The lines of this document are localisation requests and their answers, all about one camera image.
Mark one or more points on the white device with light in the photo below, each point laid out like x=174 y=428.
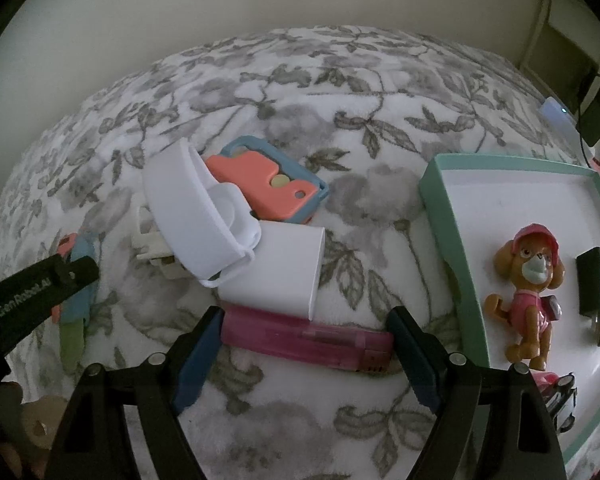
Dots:
x=554 y=112

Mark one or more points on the brown dog figurine pink outfit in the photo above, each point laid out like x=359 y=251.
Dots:
x=527 y=305

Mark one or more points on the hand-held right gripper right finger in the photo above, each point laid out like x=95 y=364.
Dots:
x=414 y=360

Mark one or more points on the black power adapter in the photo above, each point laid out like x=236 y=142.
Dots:
x=594 y=120

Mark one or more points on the pink translucent lighter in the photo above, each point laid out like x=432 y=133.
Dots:
x=300 y=340

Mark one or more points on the teal box with white inside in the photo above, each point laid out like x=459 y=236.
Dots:
x=479 y=200

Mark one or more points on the black plug charger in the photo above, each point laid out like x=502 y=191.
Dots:
x=592 y=285

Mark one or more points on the white plastic frame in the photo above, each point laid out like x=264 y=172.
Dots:
x=147 y=250

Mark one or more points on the coral blue green toy knife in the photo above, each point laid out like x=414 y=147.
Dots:
x=80 y=307

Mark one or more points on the red toy vehicle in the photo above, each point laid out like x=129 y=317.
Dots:
x=554 y=397

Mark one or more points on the grey floral blanket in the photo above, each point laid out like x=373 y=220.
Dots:
x=330 y=110

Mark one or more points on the coral toy in blue frame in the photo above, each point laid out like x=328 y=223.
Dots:
x=260 y=180

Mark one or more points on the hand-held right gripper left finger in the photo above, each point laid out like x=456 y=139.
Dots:
x=200 y=360

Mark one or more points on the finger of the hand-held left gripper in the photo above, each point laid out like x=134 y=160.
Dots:
x=80 y=272

